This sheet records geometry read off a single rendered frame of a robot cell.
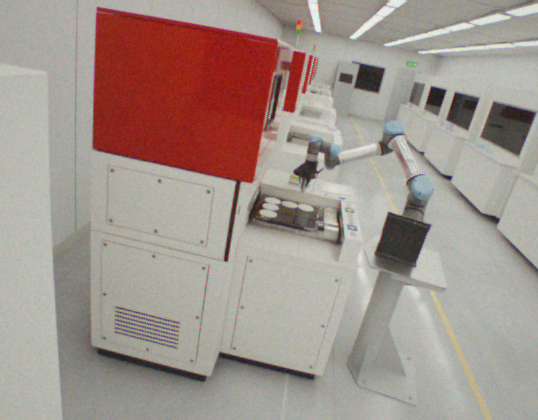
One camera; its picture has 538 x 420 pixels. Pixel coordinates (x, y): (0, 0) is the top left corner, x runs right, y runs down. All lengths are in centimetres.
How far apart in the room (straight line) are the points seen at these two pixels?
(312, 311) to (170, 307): 75
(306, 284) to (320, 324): 26
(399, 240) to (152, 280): 132
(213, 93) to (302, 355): 153
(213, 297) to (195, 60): 110
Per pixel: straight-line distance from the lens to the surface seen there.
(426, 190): 218
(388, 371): 279
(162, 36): 169
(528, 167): 667
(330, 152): 232
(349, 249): 205
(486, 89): 856
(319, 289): 210
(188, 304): 204
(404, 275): 216
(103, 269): 213
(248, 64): 159
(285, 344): 233
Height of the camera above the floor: 177
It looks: 22 degrees down
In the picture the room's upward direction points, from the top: 11 degrees clockwise
